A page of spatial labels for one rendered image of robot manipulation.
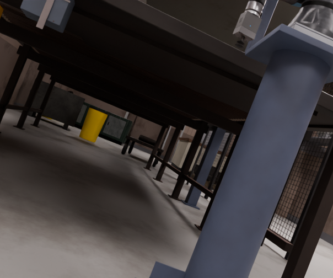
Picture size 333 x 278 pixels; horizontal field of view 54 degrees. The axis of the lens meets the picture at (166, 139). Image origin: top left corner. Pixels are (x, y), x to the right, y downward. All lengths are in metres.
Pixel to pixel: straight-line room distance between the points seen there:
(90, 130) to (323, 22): 5.71
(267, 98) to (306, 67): 0.13
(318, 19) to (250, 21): 0.63
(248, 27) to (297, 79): 0.71
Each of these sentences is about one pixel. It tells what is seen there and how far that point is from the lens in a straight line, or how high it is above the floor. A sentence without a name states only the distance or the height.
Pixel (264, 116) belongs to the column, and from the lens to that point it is 0.95.
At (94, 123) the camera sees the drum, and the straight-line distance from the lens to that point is 6.45.
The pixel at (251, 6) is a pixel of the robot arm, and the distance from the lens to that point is 1.67.
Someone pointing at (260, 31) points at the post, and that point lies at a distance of 3.65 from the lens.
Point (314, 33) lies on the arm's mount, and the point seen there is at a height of 0.90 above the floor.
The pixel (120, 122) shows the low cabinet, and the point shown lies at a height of 0.60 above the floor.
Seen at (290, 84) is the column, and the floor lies 0.75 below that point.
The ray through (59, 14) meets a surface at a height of 0.75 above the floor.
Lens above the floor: 0.47
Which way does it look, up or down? 1 degrees up
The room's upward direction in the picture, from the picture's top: 22 degrees clockwise
